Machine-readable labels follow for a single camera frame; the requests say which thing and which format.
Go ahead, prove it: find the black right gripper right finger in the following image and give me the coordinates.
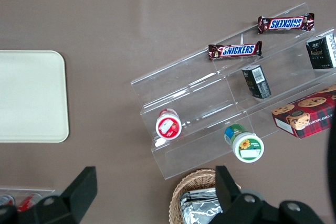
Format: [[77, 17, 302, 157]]
[[204, 165, 326, 224]]

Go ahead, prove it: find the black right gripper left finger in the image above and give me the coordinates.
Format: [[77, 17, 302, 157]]
[[0, 166, 98, 224]]

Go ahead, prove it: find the light tan wicker basket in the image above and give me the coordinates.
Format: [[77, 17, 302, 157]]
[[169, 169, 242, 224]]

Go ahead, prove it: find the cream plastic tray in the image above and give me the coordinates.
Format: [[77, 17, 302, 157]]
[[0, 50, 70, 143]]

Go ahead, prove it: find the silver foil snack pack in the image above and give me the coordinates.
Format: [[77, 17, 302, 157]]
[[180, 188, 219, 209], [186, 199, 224, 224]]

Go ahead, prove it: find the clear acrylic can holder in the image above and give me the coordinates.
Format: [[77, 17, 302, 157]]
[[0, 187, 56, 209]]

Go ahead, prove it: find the green lid sunflower cup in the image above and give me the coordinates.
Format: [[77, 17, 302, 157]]
[[224, 123, 265, 163]]

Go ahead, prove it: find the silver red soda can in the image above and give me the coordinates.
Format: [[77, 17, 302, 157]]
[[16, 193, 43, 212], [0, 194, 15, 207]]

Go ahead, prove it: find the red lid yogurt cup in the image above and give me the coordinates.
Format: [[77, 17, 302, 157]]
[[155, 108, 183, 141]]

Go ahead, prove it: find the clear acrylic tiered shelf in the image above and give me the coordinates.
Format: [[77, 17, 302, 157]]
[[130, 2, 336, 181]]

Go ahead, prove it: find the red tartan cookie box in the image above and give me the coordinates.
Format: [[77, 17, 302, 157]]
[[271, 84, 336, 140]]

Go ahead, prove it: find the black carton with barcode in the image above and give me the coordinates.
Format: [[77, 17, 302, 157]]
[[241, 64, 272, 100]]

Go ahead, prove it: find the Snickers chocolate bar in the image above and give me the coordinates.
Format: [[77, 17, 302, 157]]
[[208, 40, 263, 61], [257, 13, 316, 35]]

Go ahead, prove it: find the black carton gold print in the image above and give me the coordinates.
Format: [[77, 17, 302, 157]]
[[306, 33, 336, 70]]

